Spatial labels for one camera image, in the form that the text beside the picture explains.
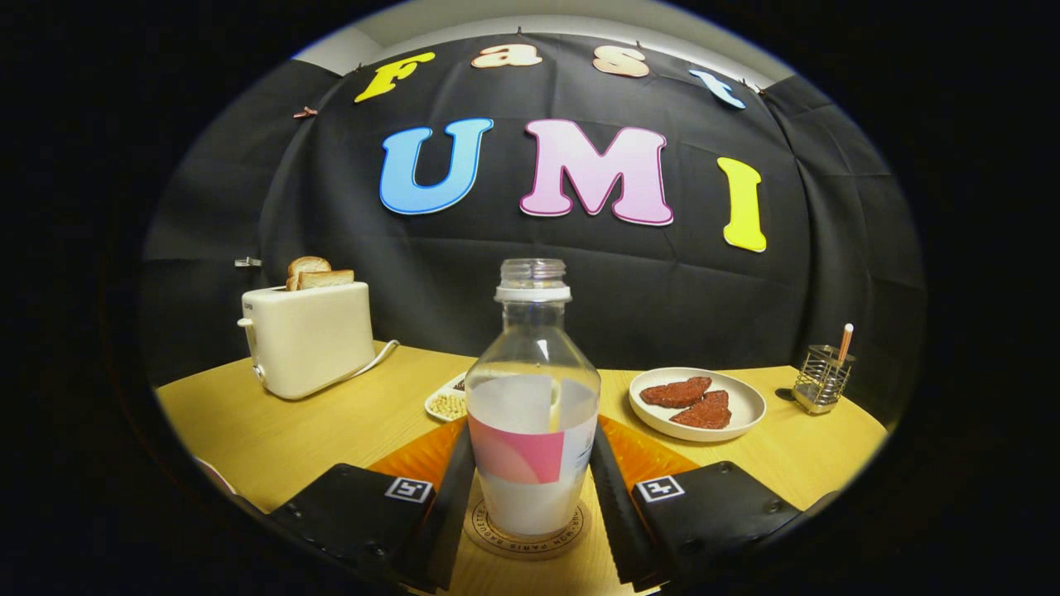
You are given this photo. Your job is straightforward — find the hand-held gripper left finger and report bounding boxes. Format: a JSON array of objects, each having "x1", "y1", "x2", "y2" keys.
[{"x1": 267, "y1": 418, "x2": 475, "y2": 594}]

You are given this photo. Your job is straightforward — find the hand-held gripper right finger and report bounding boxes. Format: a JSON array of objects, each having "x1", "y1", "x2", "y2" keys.
[{"x1": 590, "y1": 414, "x2": 804, "y2": 593}]

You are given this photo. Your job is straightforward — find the round wooden coaster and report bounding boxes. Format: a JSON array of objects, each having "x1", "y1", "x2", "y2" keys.
[{"x1": 462, "y1": 497, "x2": 592, "y2": 562}]

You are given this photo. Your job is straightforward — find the clear juice bottle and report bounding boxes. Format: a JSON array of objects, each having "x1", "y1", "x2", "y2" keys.
[{"x1": 465, "y1": 258, "x2": 601, "y2": 539}]

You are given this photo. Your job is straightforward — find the white divided snack dish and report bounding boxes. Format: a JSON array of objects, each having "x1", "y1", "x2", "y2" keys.
[{"x1": 425, "y1": 372, "x2": 470, "y2": 422}]

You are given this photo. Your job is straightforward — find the wooden table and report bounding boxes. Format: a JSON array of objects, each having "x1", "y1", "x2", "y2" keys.
[{"x1": 156, "y1": 341, "x2": 889, "y2": 596}]

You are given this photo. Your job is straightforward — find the red meat slice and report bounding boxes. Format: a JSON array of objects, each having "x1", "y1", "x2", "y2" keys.
[
  {"x1": 669, "y1": 390, "x2": 732, "y2": 430},
  {"x1": 639, "y1": 377, "x2": 713, "y2": 409}
]

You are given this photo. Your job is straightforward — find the white plate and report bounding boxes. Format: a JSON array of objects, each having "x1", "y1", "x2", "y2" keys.
[{"x1": 629, "y1": 367, "x2": 767, "y2": 443}]

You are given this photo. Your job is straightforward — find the cream toaster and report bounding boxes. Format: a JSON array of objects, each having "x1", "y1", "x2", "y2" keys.
[{"x1": 238, "y1": 281, "x2": 376, "y2": 401}]

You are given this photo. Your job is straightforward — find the toast slice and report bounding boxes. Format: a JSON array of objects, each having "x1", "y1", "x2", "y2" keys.
[
  {"x1": 296, "y1": 269, "x2": 355, "y2": 291},
  {"x1": 287, "y1": 257, "x2": 332, "y2": 291}
]

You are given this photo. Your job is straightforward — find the white toaster cable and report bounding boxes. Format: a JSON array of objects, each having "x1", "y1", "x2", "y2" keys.
[{"x1": 331, "y1": 339, "x2": 400, "y2": 390}]

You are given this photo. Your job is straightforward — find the metal wire holder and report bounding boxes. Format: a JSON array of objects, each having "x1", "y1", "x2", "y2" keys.
[{"x1": 793, "y1": 344, "x2": 855, "y2": 415}]

